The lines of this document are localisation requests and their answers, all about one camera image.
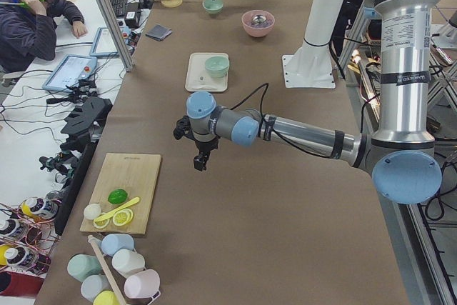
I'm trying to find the grey folded cloth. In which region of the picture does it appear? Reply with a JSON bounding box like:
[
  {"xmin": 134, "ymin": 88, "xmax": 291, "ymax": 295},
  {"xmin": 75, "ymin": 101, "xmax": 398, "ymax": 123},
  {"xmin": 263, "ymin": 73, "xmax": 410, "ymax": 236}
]
[{"xmin": 146, "ymin": 24, "xmax": 173, "ymax": 41}]

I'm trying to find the metal scoop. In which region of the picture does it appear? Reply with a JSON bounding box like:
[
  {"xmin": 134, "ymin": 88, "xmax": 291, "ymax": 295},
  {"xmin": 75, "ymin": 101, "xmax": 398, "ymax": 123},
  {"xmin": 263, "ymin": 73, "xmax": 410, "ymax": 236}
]
[{"xmin": 251, "ymin": 14, "xmax": 267, "ymax": 26}]

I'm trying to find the cream serving tray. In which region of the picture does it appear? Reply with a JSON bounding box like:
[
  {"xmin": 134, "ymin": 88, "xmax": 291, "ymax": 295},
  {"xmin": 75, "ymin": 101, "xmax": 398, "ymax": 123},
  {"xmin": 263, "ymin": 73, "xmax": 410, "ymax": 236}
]
[{"xmin": 185, "ymin": 52, "xmax": 229, "ymax": 93}]

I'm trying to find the yellow mug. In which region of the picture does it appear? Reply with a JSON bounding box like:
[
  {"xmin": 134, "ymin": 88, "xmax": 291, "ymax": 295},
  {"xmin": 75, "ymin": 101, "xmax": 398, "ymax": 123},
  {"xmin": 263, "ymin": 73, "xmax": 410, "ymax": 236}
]
[{"xmin": 93, "ymin": 290, "xmax": 120, "ymax": 305}]

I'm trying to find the green bowl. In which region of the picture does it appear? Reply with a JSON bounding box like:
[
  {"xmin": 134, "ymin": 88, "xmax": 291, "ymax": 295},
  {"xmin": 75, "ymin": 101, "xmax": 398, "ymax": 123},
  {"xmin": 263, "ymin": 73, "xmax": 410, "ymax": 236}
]
[
  {"xmin": 206, "ymin": 70, "xmax": 228, "ymax": 79},
  {"xmin": 204, "ymin": 56, "xmax": 230, "ymax": 75},
  {"xmin": 202, "ymin": 0, "xmax": 224, "ymax": 14}
]

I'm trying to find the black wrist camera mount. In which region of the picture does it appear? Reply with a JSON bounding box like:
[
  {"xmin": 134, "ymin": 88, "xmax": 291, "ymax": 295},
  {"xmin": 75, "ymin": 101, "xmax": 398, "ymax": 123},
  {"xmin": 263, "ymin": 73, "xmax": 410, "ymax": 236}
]
[{"xmin": 173, "ymin": 115, "xmax": 194, "ymax": 141}]

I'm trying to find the teach pendant tablet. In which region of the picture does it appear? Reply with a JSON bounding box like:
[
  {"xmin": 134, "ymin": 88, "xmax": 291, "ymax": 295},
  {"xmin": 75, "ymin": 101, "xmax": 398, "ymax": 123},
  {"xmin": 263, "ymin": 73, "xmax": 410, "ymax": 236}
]
[
  {"xmin": 89, "ymin": 27, "xmax": 118, "ymax": 58},
  {"xmin": 41, "ymin": 54, "xmax": 97, "ymax": 93}
]

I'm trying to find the pink mug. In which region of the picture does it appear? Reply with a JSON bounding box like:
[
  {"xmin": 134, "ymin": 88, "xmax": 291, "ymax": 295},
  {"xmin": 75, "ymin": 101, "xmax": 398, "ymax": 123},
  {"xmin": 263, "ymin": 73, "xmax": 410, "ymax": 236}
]
[{"xmin": 124, "ymin": 269, "xmax": 161, "ymax": 299}]

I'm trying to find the pink bowl with ice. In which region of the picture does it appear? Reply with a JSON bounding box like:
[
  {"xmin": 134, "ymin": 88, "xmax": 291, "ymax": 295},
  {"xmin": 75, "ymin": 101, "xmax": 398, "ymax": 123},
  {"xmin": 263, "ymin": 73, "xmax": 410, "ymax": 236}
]
[{"xmin": 241, "ymin": 10, "xmax": 275, "ymax": 38}]

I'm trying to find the seated person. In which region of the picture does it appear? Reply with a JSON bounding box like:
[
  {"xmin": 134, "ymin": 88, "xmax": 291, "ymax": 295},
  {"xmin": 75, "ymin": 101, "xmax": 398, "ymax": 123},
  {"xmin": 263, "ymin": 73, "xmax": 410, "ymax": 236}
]
[{"xmin": 1, "ymin": 0, "xmax": 87, "ymax": 73}]

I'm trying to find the aluminium frame post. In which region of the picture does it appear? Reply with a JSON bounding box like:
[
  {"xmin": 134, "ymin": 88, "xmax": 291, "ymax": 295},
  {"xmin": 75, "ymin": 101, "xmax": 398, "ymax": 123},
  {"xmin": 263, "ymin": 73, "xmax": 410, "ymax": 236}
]
[{"xmin": 96, "ymin": 0, "xmax": 134, "ymax": 72}]

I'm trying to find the blue mug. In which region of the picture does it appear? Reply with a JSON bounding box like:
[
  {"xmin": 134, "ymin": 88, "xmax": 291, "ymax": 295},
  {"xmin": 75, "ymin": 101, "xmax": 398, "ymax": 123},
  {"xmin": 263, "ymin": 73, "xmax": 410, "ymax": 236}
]
[{"xmin": 101, "ymin": 234, "xmax": 134, "ymax": 256}]

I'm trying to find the white camera pole base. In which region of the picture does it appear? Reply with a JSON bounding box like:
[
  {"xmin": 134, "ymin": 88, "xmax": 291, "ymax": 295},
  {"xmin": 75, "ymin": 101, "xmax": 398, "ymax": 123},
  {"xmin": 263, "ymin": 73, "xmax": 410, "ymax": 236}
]
[{"xmin": 283, "ymin": 0, "xmax": 343, "ymax": 89}]

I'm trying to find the lemon slice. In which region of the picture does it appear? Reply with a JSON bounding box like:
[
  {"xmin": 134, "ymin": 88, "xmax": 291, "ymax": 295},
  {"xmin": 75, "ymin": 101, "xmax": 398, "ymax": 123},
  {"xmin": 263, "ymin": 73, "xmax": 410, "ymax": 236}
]
[
  {"xmin": 112, "ymin": 208, "xmax": 134, "ymax": 226},
  {"xmin": 93, "ymin": 218, "xmax": 110, "ymax": 229}
]

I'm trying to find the green mug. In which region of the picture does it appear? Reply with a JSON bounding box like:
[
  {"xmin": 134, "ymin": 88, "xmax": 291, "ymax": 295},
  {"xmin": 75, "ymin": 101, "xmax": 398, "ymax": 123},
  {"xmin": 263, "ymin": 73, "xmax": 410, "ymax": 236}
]
[{"xmin": 67, "ymin": 254, "xmax": 102, "ymax": 282}]

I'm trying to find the far teach pendant tablet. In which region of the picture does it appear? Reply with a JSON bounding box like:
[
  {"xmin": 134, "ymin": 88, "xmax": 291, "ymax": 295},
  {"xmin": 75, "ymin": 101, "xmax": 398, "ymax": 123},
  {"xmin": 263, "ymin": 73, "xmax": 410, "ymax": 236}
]
[{"xmin": 89, "ymin": 27, "xmax": 118, "ymax": 58}]

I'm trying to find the white mug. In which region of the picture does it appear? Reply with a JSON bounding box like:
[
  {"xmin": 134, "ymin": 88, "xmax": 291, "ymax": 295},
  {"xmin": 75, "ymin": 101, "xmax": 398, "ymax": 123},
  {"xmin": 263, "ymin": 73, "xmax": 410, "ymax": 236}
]
[{"xmin": 111, "ymin": 249, "xmax": 146, "ymax": 278}]

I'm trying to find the near teach pendant tablet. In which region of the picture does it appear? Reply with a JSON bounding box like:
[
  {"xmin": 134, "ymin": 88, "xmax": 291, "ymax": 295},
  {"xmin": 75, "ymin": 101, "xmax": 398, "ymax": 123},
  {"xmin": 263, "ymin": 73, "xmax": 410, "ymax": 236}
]
[{"xmin": 41, "ymin": 54, "xmax": 97, "ymax": 93}]

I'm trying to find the yellow plastic knife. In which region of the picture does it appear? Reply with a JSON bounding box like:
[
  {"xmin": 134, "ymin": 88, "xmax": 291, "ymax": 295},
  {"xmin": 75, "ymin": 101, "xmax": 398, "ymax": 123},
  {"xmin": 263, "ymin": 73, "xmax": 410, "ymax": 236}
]
[{"xmin": 94, "ymin": 196, "xmax": 141, "ymax": 221}]

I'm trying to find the green lime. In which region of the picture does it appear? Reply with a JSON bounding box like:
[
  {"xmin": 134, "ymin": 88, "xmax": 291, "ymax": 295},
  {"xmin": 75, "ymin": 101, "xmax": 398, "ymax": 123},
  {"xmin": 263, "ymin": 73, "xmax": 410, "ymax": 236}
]
[{"xmin": 107, "ymin": 189, "xmax": 128, "ymax": 204}]

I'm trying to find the bamboo cutting board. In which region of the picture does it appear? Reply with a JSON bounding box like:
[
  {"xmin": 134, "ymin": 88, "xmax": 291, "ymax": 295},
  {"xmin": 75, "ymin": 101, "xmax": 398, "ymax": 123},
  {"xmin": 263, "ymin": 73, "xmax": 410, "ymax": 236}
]
[{"xmin": 89, "ymin": 153, "xmax": 161, "ymax": 235}]

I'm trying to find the white garlic bulb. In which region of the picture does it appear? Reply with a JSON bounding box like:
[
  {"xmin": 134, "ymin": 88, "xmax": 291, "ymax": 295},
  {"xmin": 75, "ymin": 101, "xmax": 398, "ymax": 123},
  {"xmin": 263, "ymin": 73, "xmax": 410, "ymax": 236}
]
[{"xmin": 84, "ymin": 203, "xmax": 102, "ymax": 221}]

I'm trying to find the grey mug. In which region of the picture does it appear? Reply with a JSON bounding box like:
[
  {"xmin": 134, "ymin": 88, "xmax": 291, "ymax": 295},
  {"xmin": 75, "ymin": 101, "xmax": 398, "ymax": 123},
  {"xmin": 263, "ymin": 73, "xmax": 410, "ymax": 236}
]
[{"xmin": 80, "ymin": 275, "xmax": 110, "ymax": 302}]

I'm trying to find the green bowl on tray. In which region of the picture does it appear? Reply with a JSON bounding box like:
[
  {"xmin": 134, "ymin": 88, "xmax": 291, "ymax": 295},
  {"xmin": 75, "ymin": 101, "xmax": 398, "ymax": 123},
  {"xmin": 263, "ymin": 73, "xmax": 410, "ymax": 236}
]
[{"xmin": 206, "ymin": 70, "xmax": 228, "ymax": 79}]

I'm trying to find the yellow sauce bottle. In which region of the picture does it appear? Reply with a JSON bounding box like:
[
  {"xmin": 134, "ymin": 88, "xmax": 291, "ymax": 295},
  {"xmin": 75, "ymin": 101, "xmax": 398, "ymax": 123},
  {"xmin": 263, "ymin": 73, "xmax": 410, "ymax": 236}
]
[{"xmin": 23, "ymin": 197, "xmax": 59, "ymax": 220}]

